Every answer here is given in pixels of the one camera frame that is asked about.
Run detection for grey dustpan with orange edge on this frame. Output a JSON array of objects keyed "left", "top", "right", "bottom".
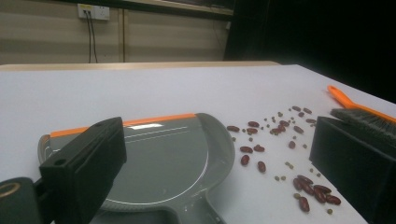
[{"left": 36, "top": 112, "right": 236, "bottom": 224}]

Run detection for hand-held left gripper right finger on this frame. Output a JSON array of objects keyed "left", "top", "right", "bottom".
[{"left": 308, "top": 116, "right": 396, "bottom": 224}]

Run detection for white wall socket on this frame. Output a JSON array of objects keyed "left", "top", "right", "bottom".
[{"left": 77, "top": 3, "right": 111, "bottom": 21}]

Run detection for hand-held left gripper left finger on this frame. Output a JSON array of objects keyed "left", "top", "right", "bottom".
[{"left": 38, "top": 117, "right": 128, "bottom": 224}]

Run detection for dark curtain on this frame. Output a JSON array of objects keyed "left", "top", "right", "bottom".
[{"left": 223, "top": 0, "right": 396, "bottom": 104}]

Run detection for small green beans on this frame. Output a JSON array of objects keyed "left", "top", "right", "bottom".
[{"left": 241, "top": 111, "right": 334, "bottom": 216}]

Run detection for red kidney beans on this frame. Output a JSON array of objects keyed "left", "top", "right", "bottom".
[{"left": 226, "top": 105, "right": 343, "bottom": 214}]

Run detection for orange-handled grey brush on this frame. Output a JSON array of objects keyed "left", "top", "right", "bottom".
[{"left": 326, "top": 85, "right": 396, "bottom": 147}]

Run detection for black wall cable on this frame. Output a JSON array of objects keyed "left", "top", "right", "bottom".
[
  {"left": 89, "top": 10, "right": 99, "bottom": 64},
  {"left": 86, "top": 10, "right": 92, "bottom": 64}
]

